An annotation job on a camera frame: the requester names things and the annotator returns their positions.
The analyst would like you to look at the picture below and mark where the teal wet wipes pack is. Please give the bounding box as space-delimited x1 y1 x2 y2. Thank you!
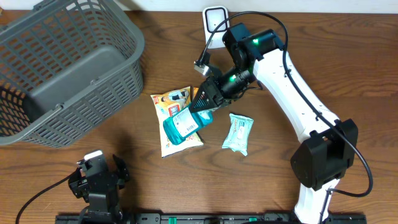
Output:
221 113 254 156

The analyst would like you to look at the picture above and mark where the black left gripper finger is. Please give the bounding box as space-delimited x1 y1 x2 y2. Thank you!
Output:
113 154 130 184
68 168 86 198

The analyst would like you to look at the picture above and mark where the blue mouthwash bottle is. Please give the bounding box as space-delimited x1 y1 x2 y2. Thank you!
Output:
163 107 213 145

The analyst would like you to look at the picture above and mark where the dark grey plastic basket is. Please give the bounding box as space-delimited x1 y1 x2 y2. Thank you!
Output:
1 0 145 147

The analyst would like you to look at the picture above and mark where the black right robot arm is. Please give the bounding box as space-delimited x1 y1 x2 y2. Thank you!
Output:
190 23 358 223

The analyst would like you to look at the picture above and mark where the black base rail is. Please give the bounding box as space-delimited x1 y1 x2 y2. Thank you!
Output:
55 212 368 224

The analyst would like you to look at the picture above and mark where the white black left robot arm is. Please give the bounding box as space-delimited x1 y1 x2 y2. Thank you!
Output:
68 150 130 223

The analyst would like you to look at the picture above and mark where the white barcode scanner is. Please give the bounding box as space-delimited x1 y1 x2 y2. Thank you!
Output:
202 6 229 49

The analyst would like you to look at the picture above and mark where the yellow snack bag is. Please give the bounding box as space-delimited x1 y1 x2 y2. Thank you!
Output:
150 86 203 158

